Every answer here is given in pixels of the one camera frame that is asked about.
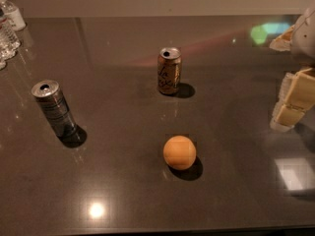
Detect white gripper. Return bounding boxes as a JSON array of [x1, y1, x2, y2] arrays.
[[269, 6, 315, 132]]

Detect orange soda can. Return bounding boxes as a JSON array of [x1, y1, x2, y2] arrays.
[[157, 47, 182, 95]]

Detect tall silver can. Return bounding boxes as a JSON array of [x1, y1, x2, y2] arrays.
[[31, 80, 77, 138]]

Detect orange ball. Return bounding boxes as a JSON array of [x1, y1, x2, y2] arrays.
[[163, 136, 197, 170]]

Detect clear bottle with white label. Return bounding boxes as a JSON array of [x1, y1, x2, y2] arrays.
[[0, 0, 26, 31]]

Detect clear ribbed water bottle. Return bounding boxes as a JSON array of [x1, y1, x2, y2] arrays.
[[0, 9, 21, 60]]

